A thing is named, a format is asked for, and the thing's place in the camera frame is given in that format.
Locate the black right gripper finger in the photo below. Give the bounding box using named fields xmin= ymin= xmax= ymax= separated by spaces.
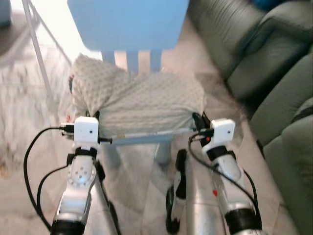
xmin=192 ymin=112 xmax=212 ymax=130

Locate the grey white textured pillow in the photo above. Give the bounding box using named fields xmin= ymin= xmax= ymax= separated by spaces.
xmin=70 ymin=53 xmax=207 ymax=140

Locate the green leather sofa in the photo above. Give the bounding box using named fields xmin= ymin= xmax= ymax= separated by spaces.
xmin=187 ymin=0 xmax=313 ymax=235

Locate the silver robot left leg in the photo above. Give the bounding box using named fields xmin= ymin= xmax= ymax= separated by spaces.
xmin=90 ymin=162 xmax=123 ymax=235

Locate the light blue plastic kids chair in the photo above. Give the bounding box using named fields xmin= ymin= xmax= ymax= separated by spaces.
xmin=67 ymin=0 xmax=197 ymax=168

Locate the blue cloth item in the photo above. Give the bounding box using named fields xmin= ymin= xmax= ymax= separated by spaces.
xmin=252 ymin=0 xmax=283 ymax=11

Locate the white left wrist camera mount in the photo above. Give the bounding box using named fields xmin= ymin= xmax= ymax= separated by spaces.
xmin=73 ymin=117 xmax=100 ymax=147

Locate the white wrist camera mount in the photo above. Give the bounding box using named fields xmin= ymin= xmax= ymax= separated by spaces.
xmin=203 ymin=118 xmax=236 ymax=151
xmin=73 ymin=117 xmax=100 ymax=147

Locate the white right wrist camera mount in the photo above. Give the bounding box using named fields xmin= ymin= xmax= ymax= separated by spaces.
xmin=203 ymin=118 xmax=236 ymax=151

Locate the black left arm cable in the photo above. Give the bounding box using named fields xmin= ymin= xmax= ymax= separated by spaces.
xmin=37 ymin=164 xmax=71 ymax=218
xmin=23 ymin=125 xmax=74 ymax=231

